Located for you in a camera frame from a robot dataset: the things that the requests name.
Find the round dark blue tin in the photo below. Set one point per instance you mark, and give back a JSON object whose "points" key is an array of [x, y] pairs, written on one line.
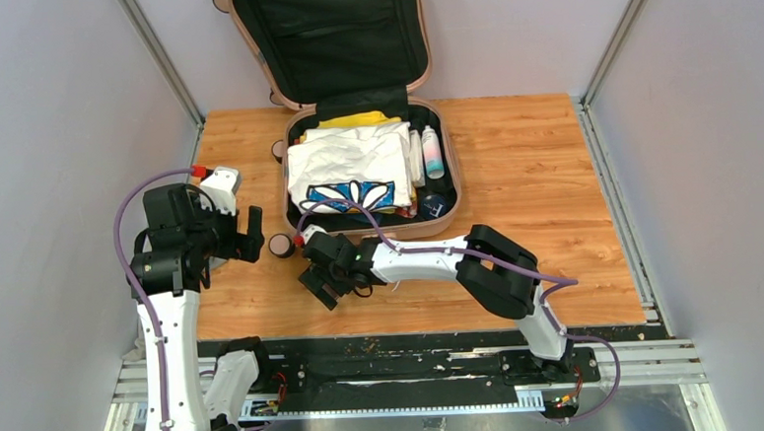
{"points": [[432, 206]]}

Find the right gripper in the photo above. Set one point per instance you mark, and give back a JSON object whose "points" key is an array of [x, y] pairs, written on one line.
{"points": [[315, 280]]}

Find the white rectangular tube box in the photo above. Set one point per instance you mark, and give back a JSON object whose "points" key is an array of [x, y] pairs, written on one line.
{"points": [[416, 159]]}

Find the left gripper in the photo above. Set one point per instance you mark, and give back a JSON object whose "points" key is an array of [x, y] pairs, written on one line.
{"points": [[243, 245]]}

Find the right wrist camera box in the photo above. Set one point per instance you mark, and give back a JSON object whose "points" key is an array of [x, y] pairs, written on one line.
{"points": [[308, 233]]}

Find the red white tie-dye shorts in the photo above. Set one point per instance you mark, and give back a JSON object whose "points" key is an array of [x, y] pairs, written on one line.
{"points": [[410, 211]]}

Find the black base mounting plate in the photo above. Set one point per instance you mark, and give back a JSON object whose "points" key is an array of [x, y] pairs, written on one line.
{"points": [[409, 370]]}

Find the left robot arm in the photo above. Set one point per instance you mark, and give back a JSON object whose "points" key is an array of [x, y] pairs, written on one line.
{"points": [[189, 225]]}

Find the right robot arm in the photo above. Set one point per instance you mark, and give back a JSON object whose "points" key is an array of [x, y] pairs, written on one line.
{"points": [[498, 273]]}

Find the aluminium frame rails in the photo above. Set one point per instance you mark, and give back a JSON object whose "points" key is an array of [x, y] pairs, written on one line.
{"points": [[621, 365]]}

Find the yellow garment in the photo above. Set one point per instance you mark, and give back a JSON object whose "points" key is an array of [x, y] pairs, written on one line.
{"points": [[364, 118]]}

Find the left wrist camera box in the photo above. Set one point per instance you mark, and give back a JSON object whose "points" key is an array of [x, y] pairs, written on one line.
{"points": [[218, 191]]}

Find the white pink bottle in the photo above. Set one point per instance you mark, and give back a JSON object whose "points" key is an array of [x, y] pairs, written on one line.
{"points": [[434, 165]]}

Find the grey cloth garment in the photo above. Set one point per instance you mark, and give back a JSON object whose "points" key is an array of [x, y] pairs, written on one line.
{"points": [[138, 351]]}

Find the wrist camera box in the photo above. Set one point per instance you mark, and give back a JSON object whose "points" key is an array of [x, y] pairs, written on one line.
{"points": [[218, 191], [308, 233]]}

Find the white t-shirt blue print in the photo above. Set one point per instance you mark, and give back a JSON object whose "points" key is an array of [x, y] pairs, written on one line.
{"points": [[369, 165]]}

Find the pink suitcase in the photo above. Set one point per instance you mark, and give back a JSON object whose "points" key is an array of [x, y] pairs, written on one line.
{"points": [[328, 58]]}

